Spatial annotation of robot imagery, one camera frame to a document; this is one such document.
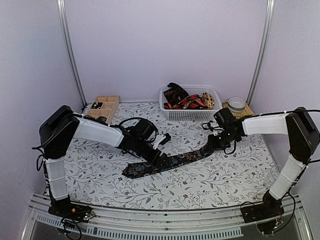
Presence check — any white plastic basket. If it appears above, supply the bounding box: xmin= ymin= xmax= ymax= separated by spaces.
xmin=159 ymin=85 xmax=222 ymax=121

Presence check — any red black tie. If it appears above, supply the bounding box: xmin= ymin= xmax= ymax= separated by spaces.
xmin=163 ymin=94 xmax=212 ymax=110

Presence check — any rolled tie with white dots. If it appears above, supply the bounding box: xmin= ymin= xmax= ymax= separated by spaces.
xmin=91 ymin=102 xmax=104 ymax=110

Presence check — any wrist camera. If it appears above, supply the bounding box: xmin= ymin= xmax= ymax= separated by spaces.
xmin=201 ymin=120 xmax=219 ymax=132
xmin=152 ymin=133 xmax=171 ymax=150

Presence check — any left aluminium frame post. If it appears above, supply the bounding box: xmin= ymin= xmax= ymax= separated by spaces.
xmin=56 ymin=0 xmax=88 ymax=108

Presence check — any wooden compartment box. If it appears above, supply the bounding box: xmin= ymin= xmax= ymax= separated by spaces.
xmin=86 ymin=95 xmax=120 ymax=124

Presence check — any bamboo coaster mat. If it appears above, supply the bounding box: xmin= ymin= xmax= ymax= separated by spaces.
xmin=222 ymin=102 xmax=254 ymax=119

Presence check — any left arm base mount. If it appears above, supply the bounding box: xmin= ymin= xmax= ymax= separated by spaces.
xmin=48 ymin=196 xmax=96 ymax=223

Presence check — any dark patterned tie in basket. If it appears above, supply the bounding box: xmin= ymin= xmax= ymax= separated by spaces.
xmin=163 ymin=82 xmax=189 ymax=105

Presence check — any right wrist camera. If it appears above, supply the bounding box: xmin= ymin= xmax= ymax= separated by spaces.
xmin=201 ymin=120 xmax=219 ymax=132

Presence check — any rolled dark tie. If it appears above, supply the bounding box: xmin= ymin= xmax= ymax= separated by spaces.
xmin=96 ymin=116 xmax=107 ymax=124

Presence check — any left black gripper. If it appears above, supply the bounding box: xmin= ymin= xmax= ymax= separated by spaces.
xmin=134 ymin=139 xmax=171 ymax=169

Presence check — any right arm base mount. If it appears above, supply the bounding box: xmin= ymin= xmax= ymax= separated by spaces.
xmin=240 ymin=190 xmax=285 ymax=223

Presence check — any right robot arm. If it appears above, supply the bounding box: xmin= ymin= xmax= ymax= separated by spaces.
xmin=208 ymin=107 xmax=320 ymax=218

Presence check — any floral tablecloth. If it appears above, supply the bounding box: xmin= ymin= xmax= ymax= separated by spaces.
xmin=48 ymin=101 xmax=287 ymax=210

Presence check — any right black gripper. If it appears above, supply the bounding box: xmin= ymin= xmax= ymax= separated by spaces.
xmin=206 ymin=129 xmax=238 ymax=152

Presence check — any aluminium frame post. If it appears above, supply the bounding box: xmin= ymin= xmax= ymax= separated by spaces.
xmin=56 ymin=0 xmax=88 ymax=108
xmin=246 ymin=0 xmax=275 ymax=106

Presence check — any yellow spotted tie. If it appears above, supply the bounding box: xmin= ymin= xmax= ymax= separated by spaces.
xmin=201 ymin=92 xmax=215 ymax=110

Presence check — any front aluminium rail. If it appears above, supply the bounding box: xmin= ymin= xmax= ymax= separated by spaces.
xmin=21 ymin=194 xmax=315 ymax=240

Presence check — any right aluminium frame post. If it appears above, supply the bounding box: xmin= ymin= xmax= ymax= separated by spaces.
xmin=246 ymin=0 xmax=275 ymax=106

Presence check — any ceramic bowl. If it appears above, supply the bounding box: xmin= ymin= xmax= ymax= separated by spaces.
xmin=227 ymin=96 xmax=247 ymax=114

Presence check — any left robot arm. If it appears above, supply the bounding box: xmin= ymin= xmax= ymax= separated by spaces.
xmin=32 ymin=105 xmax=171 ymax=217

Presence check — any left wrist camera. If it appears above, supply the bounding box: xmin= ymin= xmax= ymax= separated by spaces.
xmin=152 ymin=133 xmax=171 ymax=150

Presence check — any dark floral tie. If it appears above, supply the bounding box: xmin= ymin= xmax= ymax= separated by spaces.
xmin=121 ymin=143 xmax=215 ymax=179

